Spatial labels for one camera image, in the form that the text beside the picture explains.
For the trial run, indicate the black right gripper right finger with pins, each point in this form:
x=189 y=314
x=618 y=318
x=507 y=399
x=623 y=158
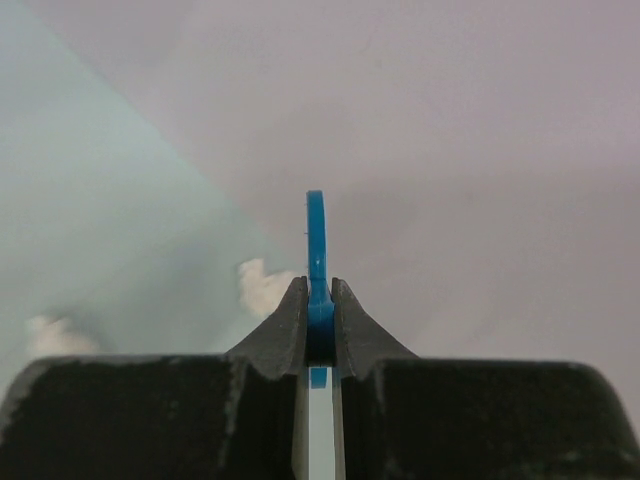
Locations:
x=360 y=342

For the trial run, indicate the white paper scrap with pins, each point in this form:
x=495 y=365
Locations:
x=260 y=291
x=50 y=336

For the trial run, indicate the blue plastic hand brush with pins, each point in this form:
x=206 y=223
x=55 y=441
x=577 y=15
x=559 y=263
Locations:
x=320 y=310

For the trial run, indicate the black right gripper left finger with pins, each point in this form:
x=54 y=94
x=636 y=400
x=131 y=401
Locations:
x=276 y=348

